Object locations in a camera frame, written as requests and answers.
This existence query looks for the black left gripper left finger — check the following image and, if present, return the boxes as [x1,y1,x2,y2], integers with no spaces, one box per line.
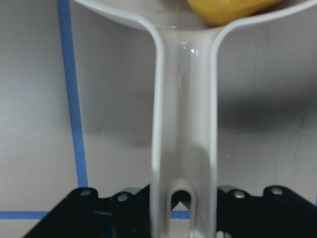
[25,185,151,238]

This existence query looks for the beige plastic dustpan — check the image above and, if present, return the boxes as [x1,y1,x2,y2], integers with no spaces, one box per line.
[80,0,316,238]

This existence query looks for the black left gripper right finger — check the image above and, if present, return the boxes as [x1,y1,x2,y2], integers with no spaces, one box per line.
[214,185,317,238]

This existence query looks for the yellow potato-like toy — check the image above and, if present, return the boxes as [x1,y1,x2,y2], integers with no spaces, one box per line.
[188,0,285,26]

